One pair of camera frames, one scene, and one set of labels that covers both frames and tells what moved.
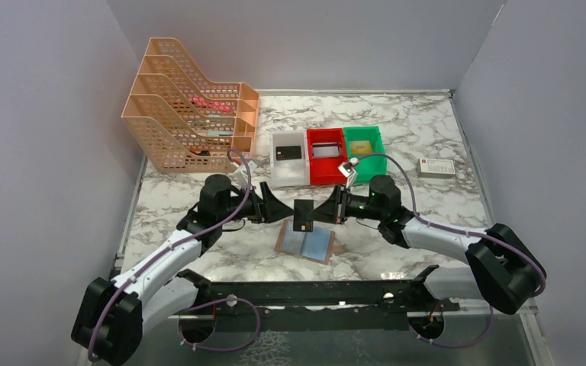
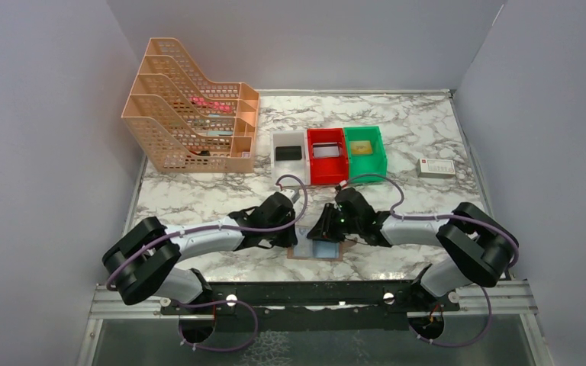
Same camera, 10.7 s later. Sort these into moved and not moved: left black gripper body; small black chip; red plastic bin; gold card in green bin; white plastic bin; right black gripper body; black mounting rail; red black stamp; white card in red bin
Moved: right black gripper body; left black gripper body; small black chip
Not moved: white card in red bin; black mounting rail; red plastic bin; gold card in green bin; red black stamp; white plastic bin
